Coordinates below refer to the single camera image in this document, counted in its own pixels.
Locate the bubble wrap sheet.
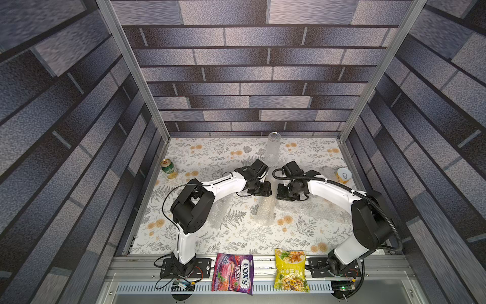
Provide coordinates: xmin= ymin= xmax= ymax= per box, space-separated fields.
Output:
xmin=276 ymin=197 xmax=352 ymax=225

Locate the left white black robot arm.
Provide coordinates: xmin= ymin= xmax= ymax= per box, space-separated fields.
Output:
xmin=170 ymin=159 xmax=272 ymax=266

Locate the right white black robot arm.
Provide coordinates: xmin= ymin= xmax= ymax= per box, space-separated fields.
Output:
xmin=272 ymin=161 xmax=403 ymax=271

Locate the white lidded cup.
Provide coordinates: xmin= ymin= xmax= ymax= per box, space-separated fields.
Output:
xmin=335 ymin=167 xmax=353 ymax=184

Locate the yellow snack bag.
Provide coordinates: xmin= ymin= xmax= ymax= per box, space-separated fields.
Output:
xmin=274 ymin=248 xmax=310 ymax=293

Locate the green drink can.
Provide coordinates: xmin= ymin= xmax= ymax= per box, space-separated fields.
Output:
xmin=160 ymin=158 xmax=175 ymax=176

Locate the purple Fox's candy bag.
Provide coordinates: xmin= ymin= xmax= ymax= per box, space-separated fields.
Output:
xmin=211 ymin=253 xmax=254 ymax=296

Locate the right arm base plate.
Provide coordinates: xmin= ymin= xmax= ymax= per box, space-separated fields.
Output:
xmin=305 ymin=257 xmax=361 ymax=279

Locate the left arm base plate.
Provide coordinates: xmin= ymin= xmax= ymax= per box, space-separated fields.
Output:
xmin=154 ymin=257 xmax=212 ymax=279

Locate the right black corrugated cable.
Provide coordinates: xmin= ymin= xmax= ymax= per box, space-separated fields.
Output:
xmin=272 ymin=168 xmax=403 ymax=299

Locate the aluminium front rail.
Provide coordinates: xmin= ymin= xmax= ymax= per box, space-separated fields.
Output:
xmin=96 ymin=255 xmax=428 ymax=303

